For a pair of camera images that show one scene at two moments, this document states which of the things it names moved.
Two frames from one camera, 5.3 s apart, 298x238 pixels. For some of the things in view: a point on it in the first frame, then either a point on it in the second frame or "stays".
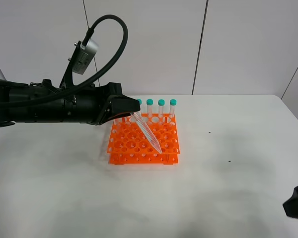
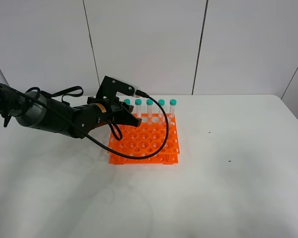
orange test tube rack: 128,145 stays
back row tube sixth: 173,103 stays
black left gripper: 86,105 → 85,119
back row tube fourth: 149,102 stays
